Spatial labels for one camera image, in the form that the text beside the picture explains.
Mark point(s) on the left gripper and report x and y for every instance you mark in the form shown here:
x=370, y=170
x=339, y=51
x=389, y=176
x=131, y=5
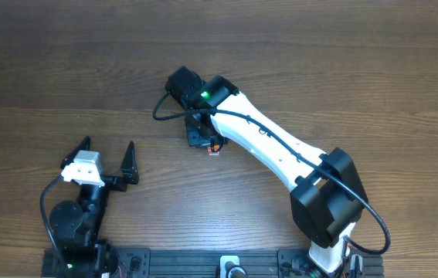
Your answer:
x=122, y=181

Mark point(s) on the orange cube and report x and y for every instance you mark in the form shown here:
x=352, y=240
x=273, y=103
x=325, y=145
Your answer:
x=213, y=147

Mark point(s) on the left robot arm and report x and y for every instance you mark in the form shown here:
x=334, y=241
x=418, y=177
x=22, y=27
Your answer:
x=75, y=224

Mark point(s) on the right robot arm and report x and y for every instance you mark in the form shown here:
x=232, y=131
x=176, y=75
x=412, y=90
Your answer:
x=265, y=139

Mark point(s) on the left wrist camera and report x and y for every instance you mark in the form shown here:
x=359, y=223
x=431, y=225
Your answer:
x=83, y=170

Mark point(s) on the mounting rail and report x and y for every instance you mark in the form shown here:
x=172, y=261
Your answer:
x=187, y=264

